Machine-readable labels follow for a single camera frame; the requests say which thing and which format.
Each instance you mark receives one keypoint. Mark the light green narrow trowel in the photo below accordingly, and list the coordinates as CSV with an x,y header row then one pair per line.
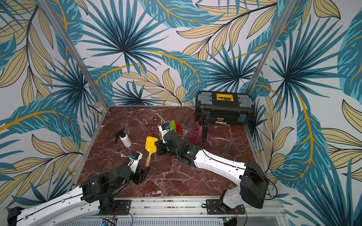
x,y
172,125

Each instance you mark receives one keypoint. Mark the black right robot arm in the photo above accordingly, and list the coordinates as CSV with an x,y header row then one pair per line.
x,y
251,182

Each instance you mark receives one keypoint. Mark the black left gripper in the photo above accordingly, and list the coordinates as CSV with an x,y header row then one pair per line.
x,y
141,173

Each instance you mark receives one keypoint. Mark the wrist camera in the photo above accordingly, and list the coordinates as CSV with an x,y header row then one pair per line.
x,y
163,129
135,158

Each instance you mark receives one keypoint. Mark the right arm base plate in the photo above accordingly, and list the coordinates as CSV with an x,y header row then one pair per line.
x,y
216,207

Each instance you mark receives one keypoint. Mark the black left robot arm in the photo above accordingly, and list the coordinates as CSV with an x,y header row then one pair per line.
x,y
93,197

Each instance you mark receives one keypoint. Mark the aluminium front rail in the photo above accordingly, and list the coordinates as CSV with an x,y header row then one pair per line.
x,y
189,208

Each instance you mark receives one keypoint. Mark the left aluminium corner post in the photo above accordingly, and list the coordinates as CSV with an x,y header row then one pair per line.
x,y
56,22

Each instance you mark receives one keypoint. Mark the small white spray bottle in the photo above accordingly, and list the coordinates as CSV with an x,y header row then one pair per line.
x,y
121,135

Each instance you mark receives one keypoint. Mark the silver wrench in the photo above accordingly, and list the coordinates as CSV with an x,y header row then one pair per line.
x,y
160,117

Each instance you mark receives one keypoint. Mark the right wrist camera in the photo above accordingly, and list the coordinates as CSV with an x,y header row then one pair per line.
x,y
163,129

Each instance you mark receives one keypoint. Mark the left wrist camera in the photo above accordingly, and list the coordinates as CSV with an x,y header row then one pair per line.
x,y
135,158

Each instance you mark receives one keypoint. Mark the black yellow toolbox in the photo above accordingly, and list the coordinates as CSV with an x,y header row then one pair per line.
x,y
224,108

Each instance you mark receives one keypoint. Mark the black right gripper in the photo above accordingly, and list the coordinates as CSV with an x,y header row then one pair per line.
x,y
162,147

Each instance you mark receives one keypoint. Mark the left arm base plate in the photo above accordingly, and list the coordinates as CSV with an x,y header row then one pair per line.
x,y
114,207

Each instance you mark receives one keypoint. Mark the red toy shovel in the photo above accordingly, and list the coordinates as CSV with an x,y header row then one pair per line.
x,y
179,128

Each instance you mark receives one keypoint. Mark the pink spray bottle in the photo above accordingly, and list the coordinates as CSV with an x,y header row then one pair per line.
x,y
199,133

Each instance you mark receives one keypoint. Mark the aluminium corner post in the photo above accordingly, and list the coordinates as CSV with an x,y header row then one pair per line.
x,y
270,44
56,22

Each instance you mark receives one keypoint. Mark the right aluminium corner post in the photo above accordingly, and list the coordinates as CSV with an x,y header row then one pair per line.
x,y
270,44

